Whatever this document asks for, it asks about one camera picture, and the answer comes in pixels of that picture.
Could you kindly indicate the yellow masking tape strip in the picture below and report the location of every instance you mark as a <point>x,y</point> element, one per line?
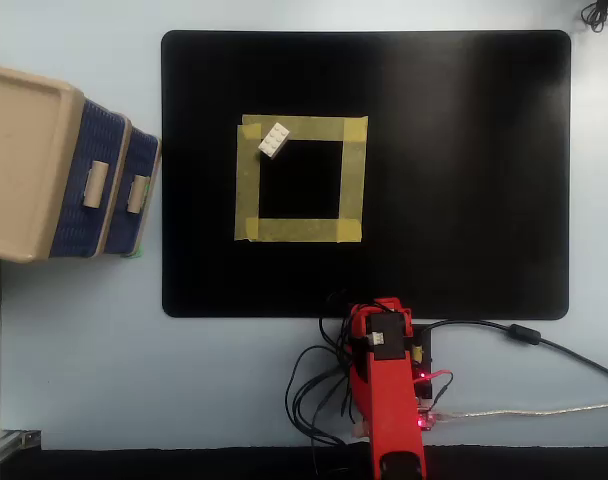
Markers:
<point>353,180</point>
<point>314,127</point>
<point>299,230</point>
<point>246,190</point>

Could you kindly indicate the yellow power plug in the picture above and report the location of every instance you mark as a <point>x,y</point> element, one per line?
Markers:
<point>417,353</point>

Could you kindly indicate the green tape piece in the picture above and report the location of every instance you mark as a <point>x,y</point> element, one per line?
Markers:
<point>147,189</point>

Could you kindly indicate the beige plastic drawer cabinet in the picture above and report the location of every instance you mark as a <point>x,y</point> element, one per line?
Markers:
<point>19,165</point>

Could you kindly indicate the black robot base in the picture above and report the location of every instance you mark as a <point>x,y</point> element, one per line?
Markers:
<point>427,345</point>

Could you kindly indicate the black backdrop cloth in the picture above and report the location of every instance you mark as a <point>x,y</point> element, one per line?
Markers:
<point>184,465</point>

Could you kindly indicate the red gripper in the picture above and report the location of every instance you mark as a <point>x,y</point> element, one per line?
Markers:
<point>384,306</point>

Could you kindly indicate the small lit controller board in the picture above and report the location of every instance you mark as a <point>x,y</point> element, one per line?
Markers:
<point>425,419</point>

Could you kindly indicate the black rectangular table mat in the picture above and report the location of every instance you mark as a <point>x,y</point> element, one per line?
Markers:
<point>459,175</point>

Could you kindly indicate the aluminium frame profile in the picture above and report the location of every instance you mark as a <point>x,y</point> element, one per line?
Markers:
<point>6,446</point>

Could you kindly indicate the red robot arm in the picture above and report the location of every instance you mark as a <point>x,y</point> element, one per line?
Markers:
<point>389,400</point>

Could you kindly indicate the white toy building brick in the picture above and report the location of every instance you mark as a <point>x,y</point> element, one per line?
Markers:
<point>274,140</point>

